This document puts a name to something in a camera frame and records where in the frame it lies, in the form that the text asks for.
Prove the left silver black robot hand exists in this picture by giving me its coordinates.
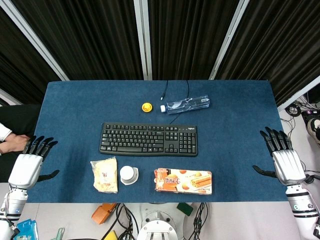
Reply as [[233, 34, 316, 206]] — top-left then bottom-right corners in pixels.
[[7, 135, 60, 190]]

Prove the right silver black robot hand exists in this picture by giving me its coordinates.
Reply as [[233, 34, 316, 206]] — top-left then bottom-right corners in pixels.
[[252, 126, 307, 186]]

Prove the person's bare hand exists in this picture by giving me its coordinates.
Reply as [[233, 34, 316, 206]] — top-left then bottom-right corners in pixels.
[[2, 133, 30, 153]]

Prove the black computer keyboard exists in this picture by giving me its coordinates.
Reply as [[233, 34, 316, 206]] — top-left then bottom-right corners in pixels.
[[99, 122, 199, 157]]

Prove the white sneaker shoe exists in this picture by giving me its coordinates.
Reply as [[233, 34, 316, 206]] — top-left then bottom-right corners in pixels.
[[306, 117, 320, 146]]

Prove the person's black clothed body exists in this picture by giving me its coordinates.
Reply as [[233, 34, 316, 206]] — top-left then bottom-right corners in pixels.
[[0, 103, 41, 183]]

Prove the blue snack package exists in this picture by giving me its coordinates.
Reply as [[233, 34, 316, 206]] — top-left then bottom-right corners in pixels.
[[12, 218, 40, 240]]

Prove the clear bag of bread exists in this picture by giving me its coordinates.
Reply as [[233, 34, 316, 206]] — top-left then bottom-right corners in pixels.
[[89, 156, 119, 194]]

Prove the orange box on floor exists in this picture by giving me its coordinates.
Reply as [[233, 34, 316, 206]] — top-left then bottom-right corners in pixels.
[[91, 202, 118, 225]]

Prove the white round plastic cup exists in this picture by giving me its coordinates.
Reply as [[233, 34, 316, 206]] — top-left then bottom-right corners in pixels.
[[119, 165, 140, 186]]

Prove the orange wafer roll snack box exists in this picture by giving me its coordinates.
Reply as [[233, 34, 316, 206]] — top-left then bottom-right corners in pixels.
[[153, 167, 213, 196]]

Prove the green block on floor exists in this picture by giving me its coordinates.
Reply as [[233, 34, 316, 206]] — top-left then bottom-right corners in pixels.
[[176, 202, 194, 217]]

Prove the clear plastic water bottle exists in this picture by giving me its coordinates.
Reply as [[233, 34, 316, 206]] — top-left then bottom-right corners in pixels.
[[160, 94, 211, 116]]

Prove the blue table cloth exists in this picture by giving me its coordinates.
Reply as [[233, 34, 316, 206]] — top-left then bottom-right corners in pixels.
[[26, 79, 289, 204]]

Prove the white robot torso base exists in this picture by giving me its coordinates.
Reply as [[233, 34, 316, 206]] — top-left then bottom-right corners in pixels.
[[127, 202, 195, 240]]

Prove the black floor cable tangle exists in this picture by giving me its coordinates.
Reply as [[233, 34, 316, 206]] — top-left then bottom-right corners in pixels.
[[284, 94, 320, 131]]

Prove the white frame post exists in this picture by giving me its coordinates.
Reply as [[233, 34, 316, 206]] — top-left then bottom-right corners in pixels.
[[208, 0, 251, 81], [0, 0, 70, 82], [277, 74, 320, 112], [133, 0, 153, 81]]

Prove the green handled tool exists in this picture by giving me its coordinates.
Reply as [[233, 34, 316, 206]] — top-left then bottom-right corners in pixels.
[[53, 227, 66, 240]]

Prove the black cable bundle under table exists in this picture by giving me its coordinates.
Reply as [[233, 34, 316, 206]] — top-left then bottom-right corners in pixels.
[[100, 202, 209, 240]]

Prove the black cable with plug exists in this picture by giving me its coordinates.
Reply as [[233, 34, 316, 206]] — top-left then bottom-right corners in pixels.
[[160, 80, 169, 102]]

